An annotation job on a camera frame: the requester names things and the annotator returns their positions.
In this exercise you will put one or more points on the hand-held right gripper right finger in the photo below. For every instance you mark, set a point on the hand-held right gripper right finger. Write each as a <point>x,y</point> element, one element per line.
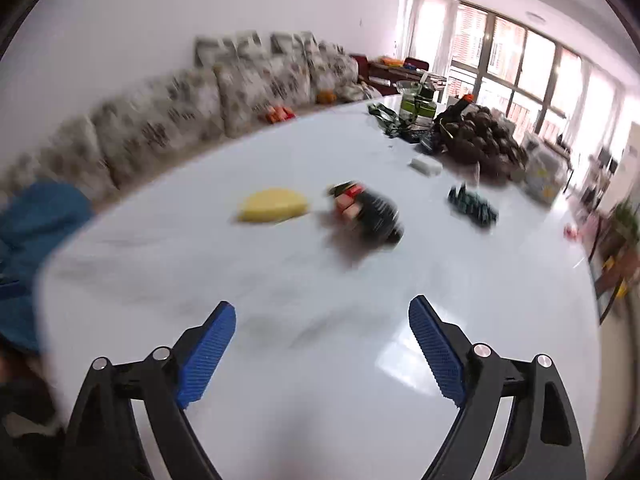
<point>437,350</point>

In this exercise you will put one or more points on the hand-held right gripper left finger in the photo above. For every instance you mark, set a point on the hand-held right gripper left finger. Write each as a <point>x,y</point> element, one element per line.
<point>207,355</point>

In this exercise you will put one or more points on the dark bottle with red label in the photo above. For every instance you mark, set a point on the dark bottle with red label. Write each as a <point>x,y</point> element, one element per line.
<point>372,212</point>

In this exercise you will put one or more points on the yellow fruit peel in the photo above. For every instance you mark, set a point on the yellow fruit peel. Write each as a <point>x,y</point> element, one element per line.
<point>272,205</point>

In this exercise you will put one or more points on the small pink object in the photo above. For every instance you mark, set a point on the small pink object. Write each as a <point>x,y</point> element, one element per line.
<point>572,232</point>

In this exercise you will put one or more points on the small white box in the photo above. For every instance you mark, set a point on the small white box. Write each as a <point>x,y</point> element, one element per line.
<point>426,166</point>

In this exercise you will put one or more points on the wooden chair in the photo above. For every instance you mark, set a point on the wooden chair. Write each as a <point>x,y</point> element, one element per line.
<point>617,280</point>

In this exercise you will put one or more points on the dark cloth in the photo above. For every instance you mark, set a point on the dark cloth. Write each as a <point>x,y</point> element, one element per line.
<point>20,420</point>

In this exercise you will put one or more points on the clear plastic bag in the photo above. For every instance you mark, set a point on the clear plastic bag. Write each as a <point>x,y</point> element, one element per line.
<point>542,175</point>

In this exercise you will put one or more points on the dark flat packet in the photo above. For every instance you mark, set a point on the dark flat packet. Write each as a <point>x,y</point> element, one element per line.
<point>427,141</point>

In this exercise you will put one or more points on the pile of dark brown fruits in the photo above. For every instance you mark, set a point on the pile of dark brown fruits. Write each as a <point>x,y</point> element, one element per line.
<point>480,135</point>

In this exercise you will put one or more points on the green potted plant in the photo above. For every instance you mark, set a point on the green potted plant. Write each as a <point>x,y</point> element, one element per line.
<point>625,215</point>

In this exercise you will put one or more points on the green striped packet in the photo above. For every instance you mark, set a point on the green striped packet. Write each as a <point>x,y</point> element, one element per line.
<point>386,117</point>

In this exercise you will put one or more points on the floral patterned sofa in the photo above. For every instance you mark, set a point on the floral patterned sofa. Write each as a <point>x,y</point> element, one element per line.
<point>165,110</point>

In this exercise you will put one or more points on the orange red box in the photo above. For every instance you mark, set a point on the orange red box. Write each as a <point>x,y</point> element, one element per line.
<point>278,114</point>

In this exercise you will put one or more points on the glass bowl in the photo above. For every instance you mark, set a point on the glass bowl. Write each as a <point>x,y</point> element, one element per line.
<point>409,87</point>

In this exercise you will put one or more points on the small orange fruit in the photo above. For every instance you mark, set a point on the small orange fruit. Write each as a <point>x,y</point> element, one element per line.
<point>326,96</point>

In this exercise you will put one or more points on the dark wooden cabinet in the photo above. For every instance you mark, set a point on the dark wooden cabinet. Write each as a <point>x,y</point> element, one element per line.
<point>380,71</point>

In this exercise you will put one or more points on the large window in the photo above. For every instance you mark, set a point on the large window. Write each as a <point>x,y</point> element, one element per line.
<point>535,65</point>

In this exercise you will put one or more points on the white sheer curtain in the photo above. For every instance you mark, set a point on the white sheer curtain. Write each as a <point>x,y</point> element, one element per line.
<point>425,30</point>

